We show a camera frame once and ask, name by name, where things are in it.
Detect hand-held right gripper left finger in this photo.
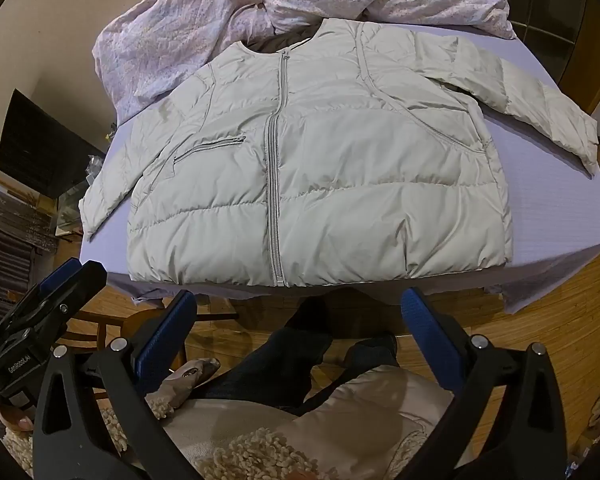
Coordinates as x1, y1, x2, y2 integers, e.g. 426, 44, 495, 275
31, 289, 199, 480

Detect dark wooden door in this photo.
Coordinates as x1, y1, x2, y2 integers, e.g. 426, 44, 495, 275
502, 0, 600, 116

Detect person's dark trousers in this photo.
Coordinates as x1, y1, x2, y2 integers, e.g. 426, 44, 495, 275
215, 297, 399, 411

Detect wooden chair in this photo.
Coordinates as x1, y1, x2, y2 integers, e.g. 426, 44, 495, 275
62, 304, 241, 391

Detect glass side table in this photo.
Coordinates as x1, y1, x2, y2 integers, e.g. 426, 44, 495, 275
54, 160, 103, 237

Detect beige puffer jacket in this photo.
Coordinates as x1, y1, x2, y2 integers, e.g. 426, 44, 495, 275
78, 17, 599, 289

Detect floral pale quilt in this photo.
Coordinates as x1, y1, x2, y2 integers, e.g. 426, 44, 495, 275
94, 0, 518, 126

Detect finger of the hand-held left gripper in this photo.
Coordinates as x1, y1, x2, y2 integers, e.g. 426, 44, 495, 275
1, 258, 109, 357

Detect person's beige fleece-trimmed coat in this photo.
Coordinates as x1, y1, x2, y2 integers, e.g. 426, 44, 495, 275
0, 356, 457, 480

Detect black flat screen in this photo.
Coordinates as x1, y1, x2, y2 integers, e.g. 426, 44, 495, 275
0, 88, 107, 200

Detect dark striped panel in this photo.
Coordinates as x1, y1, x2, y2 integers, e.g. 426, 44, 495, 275
0, 180, 57, 321

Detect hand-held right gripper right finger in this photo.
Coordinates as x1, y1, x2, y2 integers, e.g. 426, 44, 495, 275
400, 287, 569, 480

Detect person's left hand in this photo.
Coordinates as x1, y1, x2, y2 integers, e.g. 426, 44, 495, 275
0, 404, 34, 434

